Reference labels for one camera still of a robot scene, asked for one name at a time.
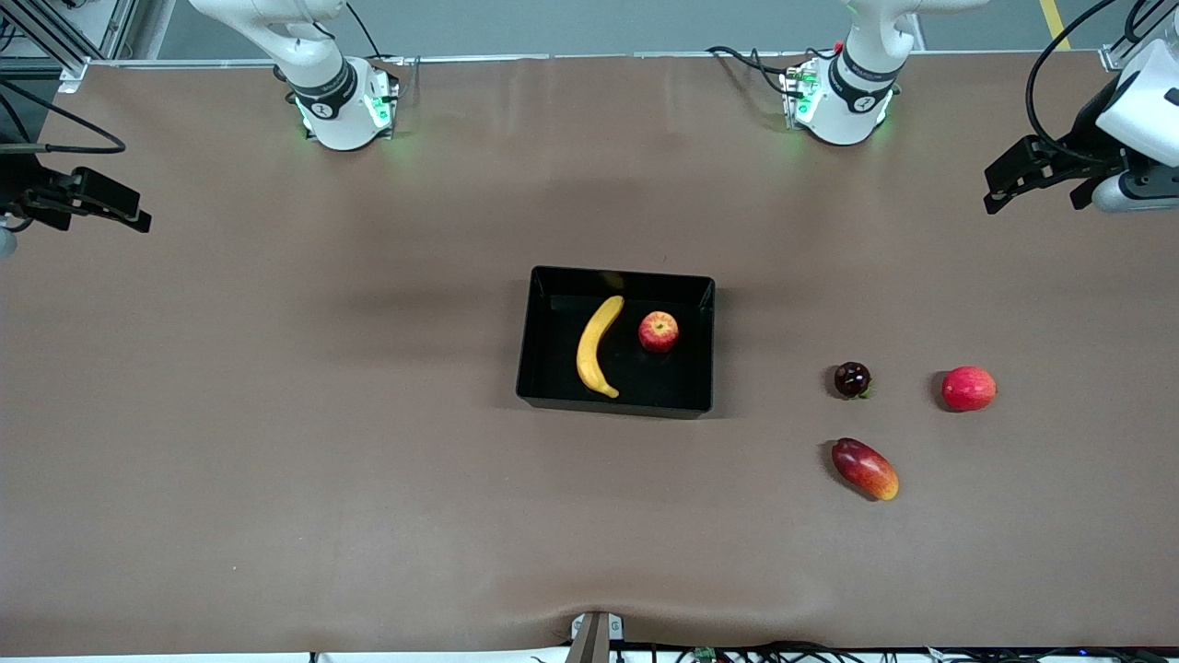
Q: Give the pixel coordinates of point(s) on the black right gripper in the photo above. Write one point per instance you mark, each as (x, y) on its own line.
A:
(18, 187)

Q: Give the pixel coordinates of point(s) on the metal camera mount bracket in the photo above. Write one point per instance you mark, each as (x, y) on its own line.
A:
(594, 640)

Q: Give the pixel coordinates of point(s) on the brown table mat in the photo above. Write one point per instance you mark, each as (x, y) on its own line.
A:
(368, 460)

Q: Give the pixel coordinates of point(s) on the red yellow mango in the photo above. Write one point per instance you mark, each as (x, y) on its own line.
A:
(864, 468)

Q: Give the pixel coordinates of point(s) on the round red peach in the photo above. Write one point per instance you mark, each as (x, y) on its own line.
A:
(969, 389)

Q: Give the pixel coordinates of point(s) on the dark purple mangosteen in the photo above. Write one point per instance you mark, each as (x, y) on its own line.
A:
(851, 378)

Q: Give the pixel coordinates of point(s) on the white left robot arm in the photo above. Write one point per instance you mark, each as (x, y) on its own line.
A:
(847, 110)

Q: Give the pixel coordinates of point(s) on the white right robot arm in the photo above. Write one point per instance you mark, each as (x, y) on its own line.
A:
(341, 120)

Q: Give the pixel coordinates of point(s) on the small red yellow apple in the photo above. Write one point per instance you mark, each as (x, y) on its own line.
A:
(659, 333)

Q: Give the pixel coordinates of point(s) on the aluminium frame with diagonal struts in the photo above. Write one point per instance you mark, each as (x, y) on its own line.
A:
(46, 32)

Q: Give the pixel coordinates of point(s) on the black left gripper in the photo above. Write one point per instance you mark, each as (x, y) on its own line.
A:
(1089, 131)

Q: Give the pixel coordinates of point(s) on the black plastic tray box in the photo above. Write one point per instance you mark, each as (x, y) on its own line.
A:
(663, 387)

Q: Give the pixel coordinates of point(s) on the aluminium frame corner post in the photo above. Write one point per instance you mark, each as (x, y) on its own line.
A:
(1119, 57)

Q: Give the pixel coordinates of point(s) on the yellow banana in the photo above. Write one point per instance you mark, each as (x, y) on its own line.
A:
(594, 345)

